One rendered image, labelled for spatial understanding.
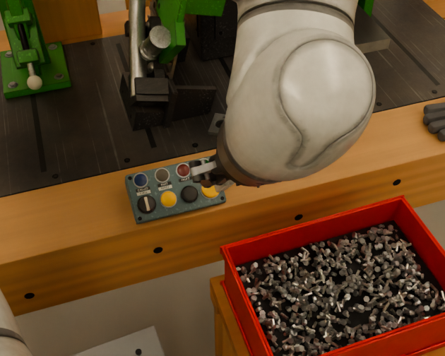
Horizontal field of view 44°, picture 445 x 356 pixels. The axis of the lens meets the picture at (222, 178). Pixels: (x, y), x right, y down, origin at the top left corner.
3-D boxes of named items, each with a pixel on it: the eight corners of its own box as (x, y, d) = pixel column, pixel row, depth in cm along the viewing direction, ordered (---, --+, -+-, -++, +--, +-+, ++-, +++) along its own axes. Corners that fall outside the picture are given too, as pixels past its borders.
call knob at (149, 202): (156, 210, 87) (157, 210, 86) (140, 214, 87) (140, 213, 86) (152, 194, 88) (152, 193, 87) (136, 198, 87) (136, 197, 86)
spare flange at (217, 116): (215, 115, 106) (215, 112, 105) (235, 119, 105) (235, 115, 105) (208, 134, 102) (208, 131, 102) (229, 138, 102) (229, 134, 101)
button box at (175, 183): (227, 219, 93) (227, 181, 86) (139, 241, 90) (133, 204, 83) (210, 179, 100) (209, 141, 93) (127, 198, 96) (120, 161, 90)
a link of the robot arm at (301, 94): (322, 193, 53) (328, 63, 55) (402, 162, 38) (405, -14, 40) (211, 181, 51) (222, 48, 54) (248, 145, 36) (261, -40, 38)
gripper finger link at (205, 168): (244, 166, 62) (198, 176, 61) (233, 174, 67) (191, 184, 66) (238, 145, 62) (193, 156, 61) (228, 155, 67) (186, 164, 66)
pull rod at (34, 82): (44, 91, 106) (37, 66, 102) (30, 94, 106) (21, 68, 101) (42, 74, 110) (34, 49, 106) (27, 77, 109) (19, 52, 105)
